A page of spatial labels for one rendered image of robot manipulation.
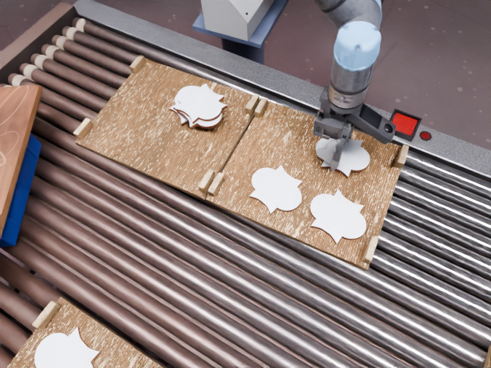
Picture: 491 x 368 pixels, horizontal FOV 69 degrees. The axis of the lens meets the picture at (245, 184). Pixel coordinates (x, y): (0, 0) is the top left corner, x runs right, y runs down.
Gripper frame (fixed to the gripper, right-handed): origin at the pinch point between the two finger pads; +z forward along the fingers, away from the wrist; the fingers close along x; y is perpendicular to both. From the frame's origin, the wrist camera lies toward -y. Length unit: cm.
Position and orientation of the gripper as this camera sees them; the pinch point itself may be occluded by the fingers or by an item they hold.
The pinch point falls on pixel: (342, 153)
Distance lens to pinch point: 94.0
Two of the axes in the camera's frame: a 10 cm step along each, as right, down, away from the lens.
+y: -8.9, -3.5, 2.9
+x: -4.4, 8.0, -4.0
